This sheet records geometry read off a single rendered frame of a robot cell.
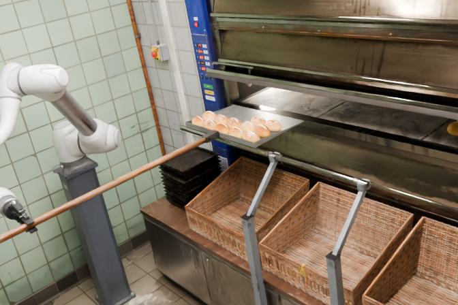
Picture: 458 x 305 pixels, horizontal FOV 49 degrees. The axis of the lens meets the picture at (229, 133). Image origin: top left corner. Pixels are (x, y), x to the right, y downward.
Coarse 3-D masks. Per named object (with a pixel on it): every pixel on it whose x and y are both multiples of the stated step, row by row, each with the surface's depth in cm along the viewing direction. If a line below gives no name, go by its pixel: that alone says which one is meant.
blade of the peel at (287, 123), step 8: (216, 112) 292; (224, 112) 290; (232, 112) 288; (240, 112) 286; (248, 112) 284; (256, 112) 282; (264, 112) 280; (240, 120) 275; (248, 120) 274; (280, 120) 266; (288, 120) 265; (296, 120) 263; (192, 128) 276; (200, 128) 269; (288, 128) 253; (224, 136) 256; (232, 136) 250; (272, 136) 247; (248, 144) 243; (256, 144) 240
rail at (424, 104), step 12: (216, 72) 278; (228, 72) 271; (288, 84) 240; (300, 84) 234; (312, 84) 229; (360, 96) 210; (372, 96) 206; (384, 96) 202; (432, 108) 188; (444, 108) 184; (456, 108) 181
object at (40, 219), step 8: (192, 144) 248; (200, 144) 252; (176, 152) 243; (184, 152) 246; (160, 160) 237; (168, 160) 241; (144, 168) 232; (152, 168) 235; (128, 176) 227; (104, 184) 222; (112, 184) 223; (96, 192) 218; (72, 200) 213; (80, 200) 214; (56, 208) 208; (64, 208) 209; (40, 216) 204; (48, 216) 205; (24, 224) 200; (32, 224) 202; (8, 232) 197; (16, 232) 198; (0, 240) 194
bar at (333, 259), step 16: (240, 144) 247; (272, 160) 231; (288, 160) 224; (336, 176) 205; (352, 176) 201; (256, 208) 230; (352, 208) 196; (352, 224) 196; (256, 240) 232; (256, 256) 234; (336, 256) 192; (256, 272) 237; (336, 272) 193; (256, 288) 241; (336, 288) 195; (256, 304) 247; (336, 304) 199
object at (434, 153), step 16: (272, 112) 278; (288, 112) 274; (320, 128) 254; (336, 128) 247; (352, 128) 242; (384, 144) 228; (400, 144) 222; (416, 144) 216; (432, 144) 214; (448, 160) 207
